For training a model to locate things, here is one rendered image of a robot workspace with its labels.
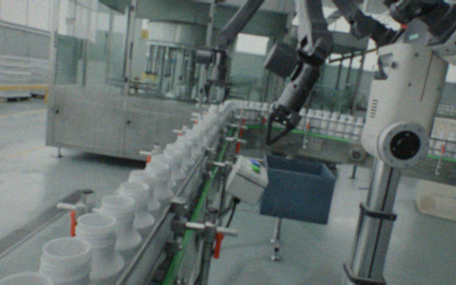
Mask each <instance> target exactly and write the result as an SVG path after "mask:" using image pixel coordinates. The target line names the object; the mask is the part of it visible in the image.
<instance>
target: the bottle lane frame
mask: <svg viewBox="0 0 456 285"><path fill-rule="evenodd" d="M232 132H233V129H230V134H229V135H228V136H227V137H226V138H227V139H231V135H232ZM227 145H228V146H229V148H228V150H229V149H230V142H227V141H225V142H224V144H223V147H224V149H222V150H220V152H219V154H218V157H217V159H216V161H215V162H220V163H222V161H223V160H224V162H226V161H225V156H226V152H227V153H229V152H228V150H226V149H227ZM219 173H220V174H221V172H220V171H219V167H217V166H213V168H212V171H211V175H212V178H211V179H210V180H207V182H206V184H205V186H204V188H203V191H202V192H201V194H200V197H199V199H198V202H197V203H196V206H195V207H194V211H193V212H192V215H191V218H190V219H189V221H188V222H191V223H197V224H202V225H205V222H203V221H204V215H205V211H206V212H207V214H208V209H206V202H207V197H209V200H210V201H209V205H208V206H209V208H211V207H213V204H214V201H215V197H216V194H217V191H218V189H219V182H218V178H219ZM199 233H200V232H199V231H193V230H184V232H183V235H182V243H181V245H182V250H181V251H180V252H179V254H178V255H174V254H173V258H172V259H169V260H170V263H169V266H168V268H167V270H163V271H165V275H164V277H163V279H162V281H161V282H160V283H159V284H160V285H174V284H175V280H176V278H177V277H178V276H179V282H180V285H188V283H189V280H190V278H191V274H192V270H193V268H194V265H195V262H196V258H197V255H198V253H197V252H196V251H197V245H198V239H197V238H198V236H199Z"/></svg>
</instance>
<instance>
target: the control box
mask: <svg viewBox="0 0 456 285"><path fill-rule="evenodd" d="M250 164H253V163H252V162H251V161H250V159H249V158H247V157H245V156H244V155H240V157H239V159H238V160H237V162H236V164H235V166H234V167H233V169H232V171H231V173H230V175H229V178H228V181H227V186H226V192H228V193H230V194H231V195H232V196H231V199H230V203H229V205H228V207H227V208H226V209H225V210H224V211H223V212H222V213H221V214H220V215H219V216H218V218H217V219H218V224H219V223H220V222H221V221H222V220H223V219H224V218H225V217H226V215H227V214H228V213H229V212H230V211H231V210H232V209H233V210H232V213H231V215H230V219H229V221H228V223H227V225H226V228H229V226H230V223H231V221H232V218H233V216H234V212H235V209H236V206H237V204H240V202H241V201H242V200H243V201H245V202H246V203H248V204H250V205H252V206H254V207H255V206H256V205H257V200H258V199H259V198H260V195H261V194H262V192H263V190H264V188H265V187H266V185H267V184H268V178H267V173H266V168H264V167H263V166H261V165H259V166H257V165H256V166H257V167H258V168H259V169H260V172H257V171H256V170H254V169H252V168H251V167H250V166H249V165H250ZM254 165H255V164H254ZM197 239H198V245H197V251H196V252H199V249H200V245H201V241H202V240H203V232H199V236H198V238H197ZM199 277H200V274H199V275H198V276H197V278H196V281H195V282H194V285H197V283H198V281H199Z"/></svg>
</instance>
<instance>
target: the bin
mask: <svg viewBox="0 0 456 285"><path fill-rule="evenodd" d="M247 158H249V159H254V160H257V161H262V162H263V167H264V168H266V173H267V178H268V184H267V185H266V187H265V188H264V190H263V192H262V194H261V195H260V198H259V199H258V203H259V211H251V210H246V209H240V208H236V209H235V210H241V211H251V212H256V213H259V215H264V216H269V217H275V218H280V219H290V220H295V221H301V222H311V223H316V224H321V225H327V224H328V219H329V212H330V207H331V203H332V199H333V192H334V188H335V183H336V180H337V179H336V177H335V176H334V175H333V174H332V172H331V171H330V170H329V169H328V168H327V166H326V165H325V164H324V163H321V162H315V161H306V160H300V159H295V158H285V157H280V156H274V155H268V154H264V159H259V158H250V157H247Z"/></svg>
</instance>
